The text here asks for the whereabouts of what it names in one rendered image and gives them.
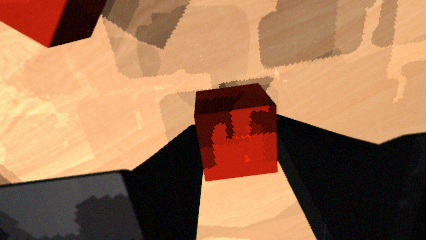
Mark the dark red cube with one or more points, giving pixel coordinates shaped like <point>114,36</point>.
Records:
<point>236,129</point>
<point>52,22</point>

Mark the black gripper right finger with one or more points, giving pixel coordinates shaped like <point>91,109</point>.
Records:
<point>349,188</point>

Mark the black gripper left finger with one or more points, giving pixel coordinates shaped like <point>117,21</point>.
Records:
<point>157,200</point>

